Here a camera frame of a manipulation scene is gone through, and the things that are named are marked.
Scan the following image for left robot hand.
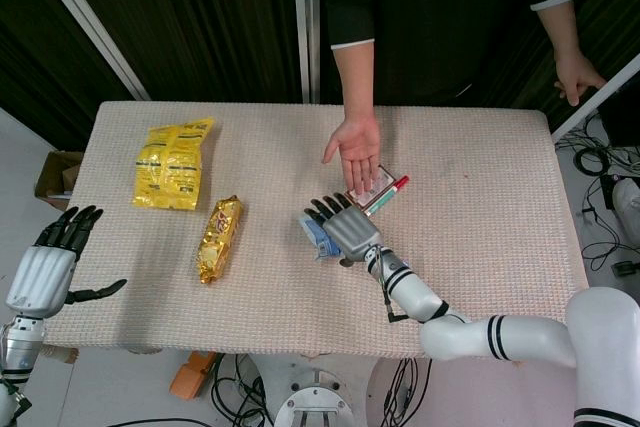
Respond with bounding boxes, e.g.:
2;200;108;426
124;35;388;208
4;205;128;320

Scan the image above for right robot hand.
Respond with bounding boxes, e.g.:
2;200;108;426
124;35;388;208
303;193;386;268

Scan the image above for person's open palm hand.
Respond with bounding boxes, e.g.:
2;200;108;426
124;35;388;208
321;115;384;197

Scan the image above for person's resting hand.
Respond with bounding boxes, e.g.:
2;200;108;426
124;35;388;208
553;46;608;108

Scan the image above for blue small box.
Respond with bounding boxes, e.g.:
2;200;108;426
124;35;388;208
298;214;345;263

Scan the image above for person's forearm with open palm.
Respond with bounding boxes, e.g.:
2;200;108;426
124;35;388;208
331;39;377;122

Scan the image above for person's forearm at frame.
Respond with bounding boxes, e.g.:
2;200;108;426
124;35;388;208
531;0;584;59

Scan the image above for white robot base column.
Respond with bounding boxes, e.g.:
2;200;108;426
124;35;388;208
249;354;386;427

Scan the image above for gold foil snack packet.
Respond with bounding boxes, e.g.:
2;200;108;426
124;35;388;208
194;194;246;287

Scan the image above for beige textured table cloth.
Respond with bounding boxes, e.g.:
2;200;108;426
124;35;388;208
41;100;590;359

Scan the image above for red card pack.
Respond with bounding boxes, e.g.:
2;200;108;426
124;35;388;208
343;164;399;213

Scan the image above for red capped marker pen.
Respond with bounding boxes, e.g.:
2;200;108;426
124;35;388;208
364;175;411;219

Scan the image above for cardboard box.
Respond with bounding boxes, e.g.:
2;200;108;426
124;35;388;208
33;150;85;212

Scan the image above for white device on floor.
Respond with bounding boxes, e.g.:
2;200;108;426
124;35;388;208
611;177;640;238

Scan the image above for person's black clad torso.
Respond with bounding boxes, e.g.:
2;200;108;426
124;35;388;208
303;0;577;106

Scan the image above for large yellow snack bag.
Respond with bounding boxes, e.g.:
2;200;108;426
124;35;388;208
131;116;216;212

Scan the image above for orange tool on floor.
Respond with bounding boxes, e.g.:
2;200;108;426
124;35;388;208
168;350;218;401

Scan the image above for white frame bar by cables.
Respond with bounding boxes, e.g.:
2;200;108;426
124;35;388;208
551;53;640;144

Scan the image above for black cables on floor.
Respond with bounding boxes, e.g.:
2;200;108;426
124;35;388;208
554;111;640;273

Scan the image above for white aluminium frame post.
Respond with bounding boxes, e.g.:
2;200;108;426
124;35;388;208
291;0;321;104

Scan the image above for black cables under table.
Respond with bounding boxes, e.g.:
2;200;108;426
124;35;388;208
209;352;434;427

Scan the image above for white diagonal frame bar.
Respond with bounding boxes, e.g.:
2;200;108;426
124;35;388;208
22;0;152;102

